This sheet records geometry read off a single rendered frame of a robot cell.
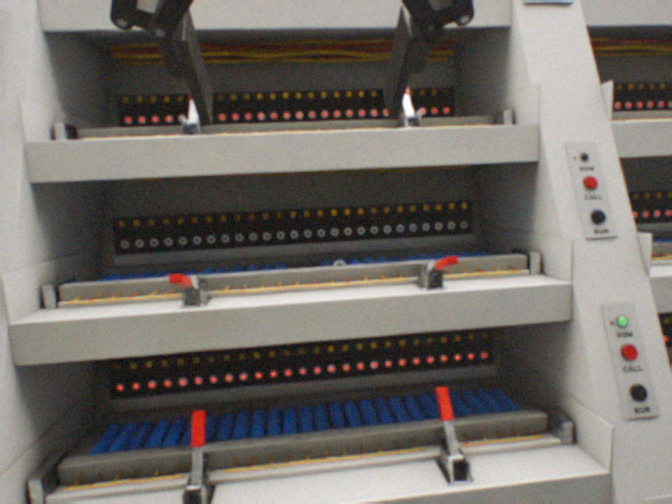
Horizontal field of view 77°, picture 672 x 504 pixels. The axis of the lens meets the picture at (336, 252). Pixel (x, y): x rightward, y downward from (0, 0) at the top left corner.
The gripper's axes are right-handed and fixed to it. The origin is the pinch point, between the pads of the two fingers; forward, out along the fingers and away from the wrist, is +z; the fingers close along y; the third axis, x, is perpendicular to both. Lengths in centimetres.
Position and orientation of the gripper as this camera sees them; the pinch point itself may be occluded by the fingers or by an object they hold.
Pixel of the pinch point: (300, 96)
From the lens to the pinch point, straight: 32.4
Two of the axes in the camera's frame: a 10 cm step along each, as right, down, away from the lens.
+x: -1.0, -9.0, 4.2
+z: -0.6, 4.2, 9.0
